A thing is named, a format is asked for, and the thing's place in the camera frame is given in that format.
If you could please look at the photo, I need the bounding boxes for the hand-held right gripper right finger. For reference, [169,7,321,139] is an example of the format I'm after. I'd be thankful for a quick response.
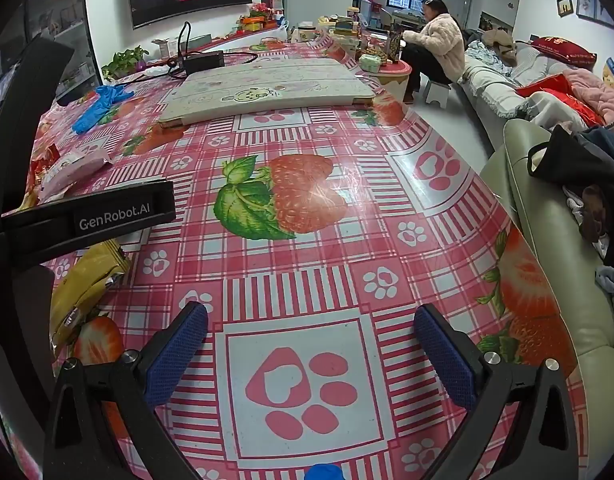
[413,304,580,480]

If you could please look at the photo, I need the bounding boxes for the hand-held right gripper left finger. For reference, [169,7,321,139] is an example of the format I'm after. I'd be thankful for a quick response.
[43,301,210,480]

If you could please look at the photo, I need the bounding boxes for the pink white snack packet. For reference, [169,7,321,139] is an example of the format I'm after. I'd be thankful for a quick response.
[37,147,112,203]

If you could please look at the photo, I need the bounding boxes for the long yellow snack packet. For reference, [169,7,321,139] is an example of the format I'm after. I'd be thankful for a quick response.
[49,240,132,356]

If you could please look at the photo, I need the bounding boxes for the crumpled blue disposable gloves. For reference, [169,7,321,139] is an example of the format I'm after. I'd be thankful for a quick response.
[72,85,135,135]

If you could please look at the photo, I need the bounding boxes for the pink strawberry tablecloth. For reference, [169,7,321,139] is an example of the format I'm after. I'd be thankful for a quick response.
[0,40,588,480]

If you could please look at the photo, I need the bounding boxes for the beige armchair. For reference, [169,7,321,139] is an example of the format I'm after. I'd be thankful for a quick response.
[480,119,614,376]

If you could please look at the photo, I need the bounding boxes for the green potted plant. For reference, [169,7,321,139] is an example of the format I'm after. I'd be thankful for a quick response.
[101,46,150,81]

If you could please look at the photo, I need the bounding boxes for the black power adapter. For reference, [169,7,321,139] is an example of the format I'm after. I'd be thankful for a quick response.
[179,50,225,73]

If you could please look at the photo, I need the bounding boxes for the white folding board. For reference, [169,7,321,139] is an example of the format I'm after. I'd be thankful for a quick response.
[158,57,375,126]

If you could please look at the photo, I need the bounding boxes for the glass door cabinet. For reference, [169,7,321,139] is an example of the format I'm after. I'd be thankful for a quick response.
[0,0,105,106]

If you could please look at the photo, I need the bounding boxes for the dark clothes pile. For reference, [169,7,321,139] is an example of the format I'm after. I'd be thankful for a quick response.
[527,125,614,281]

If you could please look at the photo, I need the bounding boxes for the small white stool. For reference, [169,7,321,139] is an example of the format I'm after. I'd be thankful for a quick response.
[421,80,453,108]

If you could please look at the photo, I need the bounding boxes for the grey sofa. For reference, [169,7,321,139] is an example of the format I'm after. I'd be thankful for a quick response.
[459,40,614,136]

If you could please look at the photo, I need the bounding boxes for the red cloth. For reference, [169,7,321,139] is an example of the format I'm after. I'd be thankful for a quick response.
[514,74,603,126]

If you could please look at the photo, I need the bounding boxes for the cluttered side table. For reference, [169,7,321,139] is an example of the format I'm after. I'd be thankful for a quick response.
[332,5,413,98]

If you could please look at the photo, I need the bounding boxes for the pink garment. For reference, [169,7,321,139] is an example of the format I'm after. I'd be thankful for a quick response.
[562,67,614,126]

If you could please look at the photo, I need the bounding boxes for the red cushion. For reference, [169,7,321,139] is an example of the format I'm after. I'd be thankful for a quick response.
[530,36,597,66]

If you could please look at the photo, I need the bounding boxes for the black cable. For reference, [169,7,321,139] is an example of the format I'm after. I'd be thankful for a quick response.
[109,21,260,83]

